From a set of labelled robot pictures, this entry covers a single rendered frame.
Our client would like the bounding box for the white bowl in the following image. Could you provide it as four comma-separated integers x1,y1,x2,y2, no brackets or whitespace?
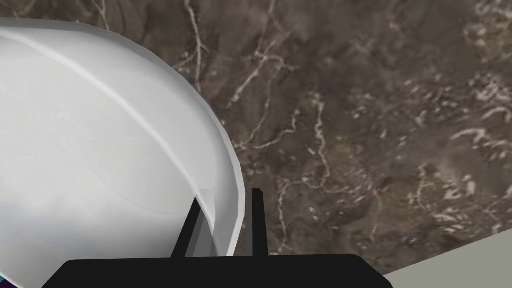
0,18,247,288

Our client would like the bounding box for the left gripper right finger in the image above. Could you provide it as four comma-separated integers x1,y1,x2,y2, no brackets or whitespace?
244,188,270,257

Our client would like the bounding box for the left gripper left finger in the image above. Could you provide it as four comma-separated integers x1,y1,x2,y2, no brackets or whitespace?
170,196,219,259

